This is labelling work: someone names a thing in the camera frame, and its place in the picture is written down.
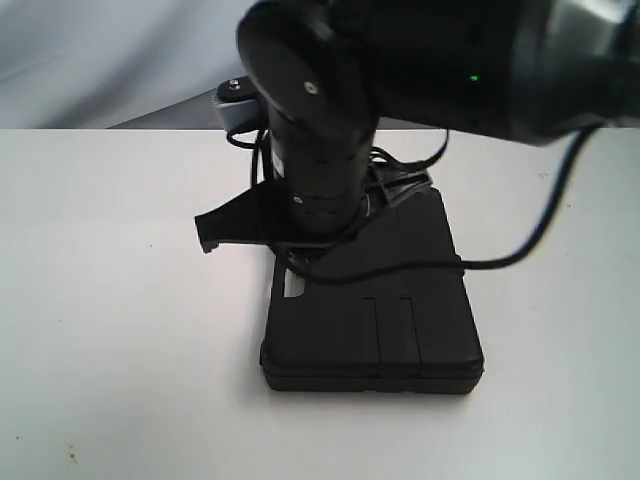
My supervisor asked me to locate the black camera cable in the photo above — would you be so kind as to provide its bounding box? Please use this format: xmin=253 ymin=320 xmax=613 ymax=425
xmin=227 ymin=119 xmax=596 ymax=286

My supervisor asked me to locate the black plastic carrying case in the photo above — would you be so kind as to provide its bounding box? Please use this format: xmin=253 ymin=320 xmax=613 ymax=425
xmin=259 ymin=187 xmax=484 ymax=395

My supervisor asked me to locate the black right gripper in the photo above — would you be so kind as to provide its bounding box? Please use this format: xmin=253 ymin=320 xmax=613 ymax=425
xmin=195 ymin=169 xmax=433 ymax=263

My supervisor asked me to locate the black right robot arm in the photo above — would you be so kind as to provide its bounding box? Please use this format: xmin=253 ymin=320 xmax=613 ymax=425
xmin=195 ymin=1 xmax=639 ymax=251

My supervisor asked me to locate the white backdrop cloth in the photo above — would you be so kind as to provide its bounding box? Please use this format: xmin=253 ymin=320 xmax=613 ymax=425
xmin=1 ymin=1 xmax=259 ymax=128

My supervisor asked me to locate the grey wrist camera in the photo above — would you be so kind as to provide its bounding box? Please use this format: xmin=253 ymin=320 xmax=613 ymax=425
xmin=212 ymin=76 xmax=263 ymax=132

